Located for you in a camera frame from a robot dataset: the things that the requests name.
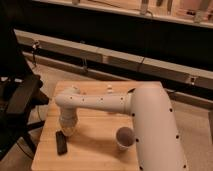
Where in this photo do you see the white paper cup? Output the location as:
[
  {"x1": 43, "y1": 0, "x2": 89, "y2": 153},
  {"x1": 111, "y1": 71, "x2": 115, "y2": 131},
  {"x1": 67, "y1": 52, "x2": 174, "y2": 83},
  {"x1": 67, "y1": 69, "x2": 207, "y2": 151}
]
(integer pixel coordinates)
[{"x1": 115, "y1": 127, "x2": 135, "y2": 151}]

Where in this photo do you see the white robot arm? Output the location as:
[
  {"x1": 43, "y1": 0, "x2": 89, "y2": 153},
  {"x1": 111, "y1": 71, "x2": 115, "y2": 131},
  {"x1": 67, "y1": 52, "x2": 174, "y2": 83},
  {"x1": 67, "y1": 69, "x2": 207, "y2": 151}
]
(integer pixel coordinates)
[{"x1": 55, "y1": 82, "x2": 187, "y2": 171}]

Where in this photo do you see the black eraser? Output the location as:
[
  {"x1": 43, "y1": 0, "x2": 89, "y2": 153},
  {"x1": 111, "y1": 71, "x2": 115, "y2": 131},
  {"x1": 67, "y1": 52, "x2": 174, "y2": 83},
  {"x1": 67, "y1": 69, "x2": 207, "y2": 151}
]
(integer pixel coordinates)
[{"x1": 56, "y1": 131, "x2": 67, "y2": 155}]

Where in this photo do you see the black chair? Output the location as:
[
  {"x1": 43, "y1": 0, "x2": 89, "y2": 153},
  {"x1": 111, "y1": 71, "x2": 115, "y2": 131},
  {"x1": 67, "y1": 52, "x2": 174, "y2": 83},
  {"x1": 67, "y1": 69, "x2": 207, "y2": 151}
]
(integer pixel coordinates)
[{"x1": 0, "y1": 21, "x2": 49, "y2": 161}]

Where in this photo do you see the long wall rail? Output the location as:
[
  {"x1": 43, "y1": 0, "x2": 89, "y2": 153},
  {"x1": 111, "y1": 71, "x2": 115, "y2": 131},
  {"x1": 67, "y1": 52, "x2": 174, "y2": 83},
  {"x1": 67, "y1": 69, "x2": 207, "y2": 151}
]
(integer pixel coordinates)
[{"x1": 15, "y1": 30, "x2": 213, "y2": 90}]

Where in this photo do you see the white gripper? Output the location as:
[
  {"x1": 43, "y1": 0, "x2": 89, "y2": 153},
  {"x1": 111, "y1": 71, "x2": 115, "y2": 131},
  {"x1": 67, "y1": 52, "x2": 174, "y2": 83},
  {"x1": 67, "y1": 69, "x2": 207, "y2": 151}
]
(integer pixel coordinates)
[{"x1": 59, "y1": 116, "x2": 78, "y2": 136}]

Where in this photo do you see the small white bottle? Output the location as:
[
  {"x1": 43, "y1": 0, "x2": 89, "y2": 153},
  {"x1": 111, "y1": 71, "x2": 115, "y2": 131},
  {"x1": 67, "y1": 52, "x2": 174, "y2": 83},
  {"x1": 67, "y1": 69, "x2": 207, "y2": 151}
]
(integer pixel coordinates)
[{"x1": 107, "y1": 85, "x2": 113, "y2": 93}]

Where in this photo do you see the green bowl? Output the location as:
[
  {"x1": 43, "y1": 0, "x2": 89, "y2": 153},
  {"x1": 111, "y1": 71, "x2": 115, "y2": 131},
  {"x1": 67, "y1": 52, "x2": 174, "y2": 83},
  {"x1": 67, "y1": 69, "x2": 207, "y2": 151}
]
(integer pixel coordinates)
[{"x1": 127, "y1": 88, "x2": 135, "y2": 93}]

